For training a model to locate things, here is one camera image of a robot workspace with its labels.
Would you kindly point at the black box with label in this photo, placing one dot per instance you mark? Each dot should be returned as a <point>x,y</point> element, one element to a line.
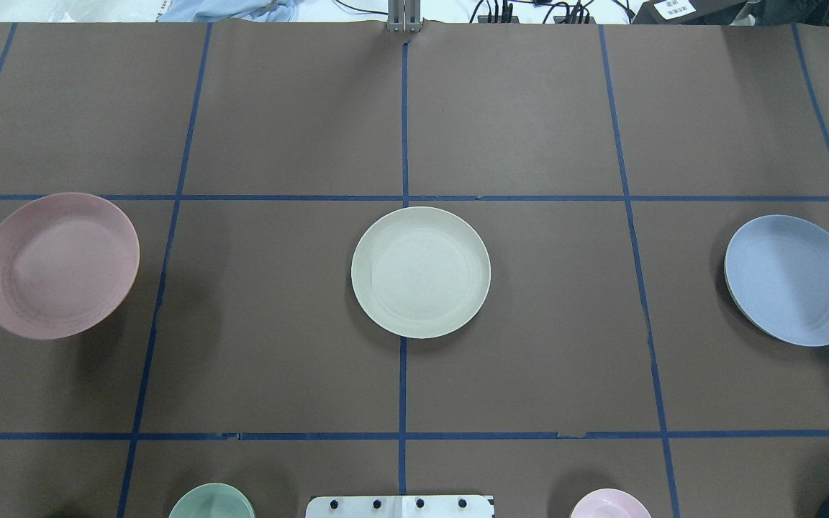
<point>712,13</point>

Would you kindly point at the pink plate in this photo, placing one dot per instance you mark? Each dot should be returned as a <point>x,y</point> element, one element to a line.
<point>67,261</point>

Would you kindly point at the green bowl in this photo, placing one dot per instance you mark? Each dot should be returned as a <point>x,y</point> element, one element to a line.
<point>213,500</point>

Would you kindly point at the grey metal camera post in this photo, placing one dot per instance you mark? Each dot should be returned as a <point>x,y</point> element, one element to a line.
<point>404,16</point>

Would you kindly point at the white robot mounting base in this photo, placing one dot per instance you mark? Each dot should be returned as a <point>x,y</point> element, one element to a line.
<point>469,505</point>

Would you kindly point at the pink bowl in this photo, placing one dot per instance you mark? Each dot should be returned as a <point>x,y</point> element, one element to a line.
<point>609,503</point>

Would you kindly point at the light blue plate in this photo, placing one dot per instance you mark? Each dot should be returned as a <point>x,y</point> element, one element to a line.
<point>776,269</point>

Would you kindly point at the light blue cloth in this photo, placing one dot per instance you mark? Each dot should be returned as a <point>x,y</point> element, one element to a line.
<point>212,11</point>

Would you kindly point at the cream white plate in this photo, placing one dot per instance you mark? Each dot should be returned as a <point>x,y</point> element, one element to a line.
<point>421,272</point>

